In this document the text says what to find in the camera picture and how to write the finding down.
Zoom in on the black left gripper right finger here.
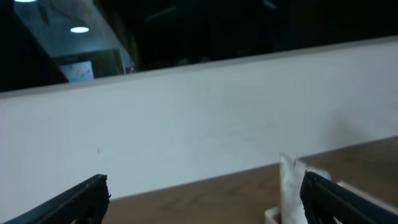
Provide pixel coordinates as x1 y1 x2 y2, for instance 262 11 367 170
300 171 397 224

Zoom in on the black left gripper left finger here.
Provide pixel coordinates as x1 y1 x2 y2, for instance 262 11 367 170
4 174 110 224

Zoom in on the white squeeze tube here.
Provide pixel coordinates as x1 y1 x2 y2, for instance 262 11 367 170
279 154 331 224

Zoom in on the white cardboard box pink interior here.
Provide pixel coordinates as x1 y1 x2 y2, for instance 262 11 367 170
264 181 397 224

